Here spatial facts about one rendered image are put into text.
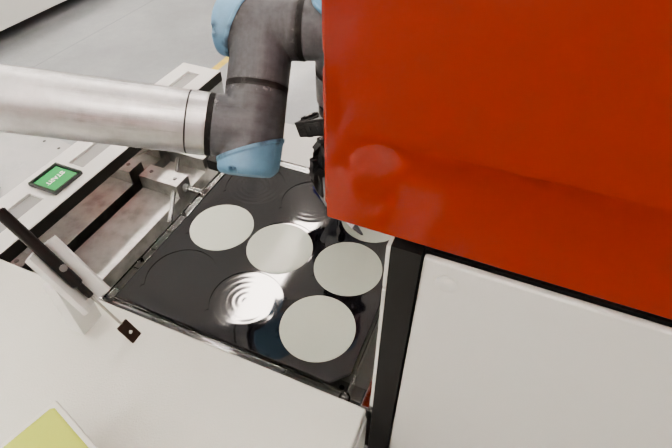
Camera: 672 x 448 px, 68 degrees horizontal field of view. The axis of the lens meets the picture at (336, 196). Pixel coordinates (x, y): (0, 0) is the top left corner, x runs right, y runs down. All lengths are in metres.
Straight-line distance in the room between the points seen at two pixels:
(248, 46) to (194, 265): 0.34
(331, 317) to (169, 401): 0.23
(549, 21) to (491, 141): 0.07
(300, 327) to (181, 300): 0.17
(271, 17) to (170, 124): 0.17
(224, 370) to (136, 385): 0.09
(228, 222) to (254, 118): 0.28
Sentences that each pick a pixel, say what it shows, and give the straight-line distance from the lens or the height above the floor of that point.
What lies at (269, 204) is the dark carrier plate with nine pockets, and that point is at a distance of 0.83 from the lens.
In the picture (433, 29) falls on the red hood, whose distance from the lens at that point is 0.24.
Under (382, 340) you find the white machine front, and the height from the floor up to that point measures 1.10.
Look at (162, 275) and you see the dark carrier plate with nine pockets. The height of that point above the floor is 0.90.
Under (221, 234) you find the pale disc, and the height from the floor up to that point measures 0.90.
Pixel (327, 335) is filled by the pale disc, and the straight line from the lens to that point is 0.67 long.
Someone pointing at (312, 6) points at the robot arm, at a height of 1.25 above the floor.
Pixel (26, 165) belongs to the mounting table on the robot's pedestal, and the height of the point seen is 0.82.
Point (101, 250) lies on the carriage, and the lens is 0.86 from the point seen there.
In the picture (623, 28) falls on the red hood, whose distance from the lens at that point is 0.24.
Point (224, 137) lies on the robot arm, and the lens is 0.58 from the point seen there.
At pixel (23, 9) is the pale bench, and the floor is 0.14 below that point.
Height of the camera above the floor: 1.47
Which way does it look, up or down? 43 degrees down
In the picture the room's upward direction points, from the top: straight up
